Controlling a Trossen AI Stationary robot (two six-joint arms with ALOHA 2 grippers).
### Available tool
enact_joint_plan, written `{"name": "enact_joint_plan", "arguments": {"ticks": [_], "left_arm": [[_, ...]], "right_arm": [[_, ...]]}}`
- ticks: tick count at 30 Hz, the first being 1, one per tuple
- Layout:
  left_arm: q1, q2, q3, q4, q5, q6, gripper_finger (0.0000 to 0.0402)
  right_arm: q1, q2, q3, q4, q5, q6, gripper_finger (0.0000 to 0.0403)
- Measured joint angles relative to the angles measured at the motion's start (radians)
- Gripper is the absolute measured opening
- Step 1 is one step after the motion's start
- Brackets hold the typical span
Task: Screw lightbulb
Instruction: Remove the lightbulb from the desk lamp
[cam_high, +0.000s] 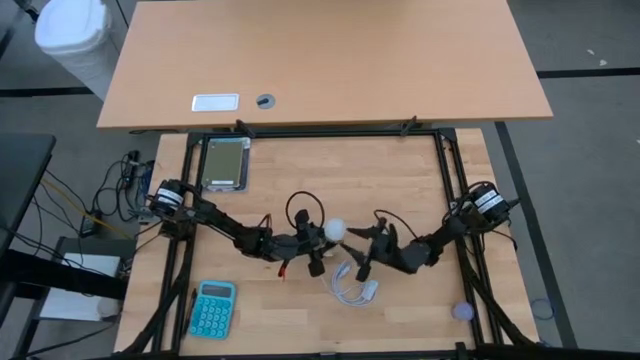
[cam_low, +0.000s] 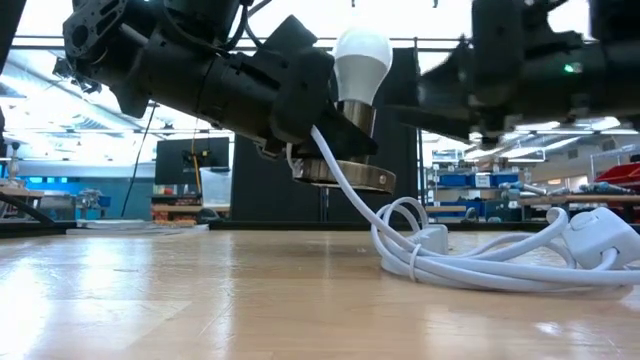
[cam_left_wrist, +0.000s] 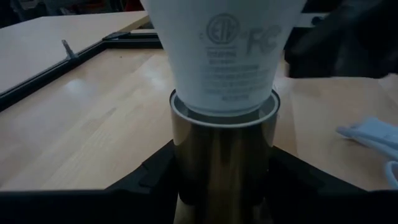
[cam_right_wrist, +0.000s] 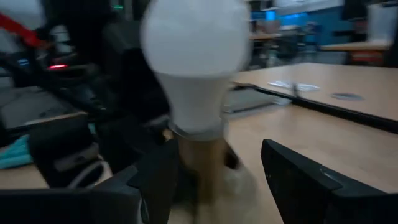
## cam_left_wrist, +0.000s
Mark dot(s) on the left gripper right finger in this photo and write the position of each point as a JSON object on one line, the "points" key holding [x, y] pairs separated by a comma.
{"points": [[311, 202]]}

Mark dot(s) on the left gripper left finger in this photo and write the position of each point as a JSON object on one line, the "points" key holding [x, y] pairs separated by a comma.
{"points": [[146, 199]]}

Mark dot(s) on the brass lamp base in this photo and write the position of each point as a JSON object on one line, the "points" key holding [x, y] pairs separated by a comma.
{"points": [[224, 161]]}

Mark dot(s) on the white light bulb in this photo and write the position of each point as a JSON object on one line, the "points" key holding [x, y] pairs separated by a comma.
{"points": [[224, 56]]}

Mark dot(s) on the wooden desk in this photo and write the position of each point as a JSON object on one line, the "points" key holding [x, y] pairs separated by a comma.
{"points": [[46, 46]]}

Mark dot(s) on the black table frame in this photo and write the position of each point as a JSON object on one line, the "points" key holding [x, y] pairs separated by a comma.
{"points": [[31, 85]]}

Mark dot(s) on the black frame clamp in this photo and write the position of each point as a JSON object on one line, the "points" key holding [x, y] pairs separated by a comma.
{"points": [[70, 51]]}

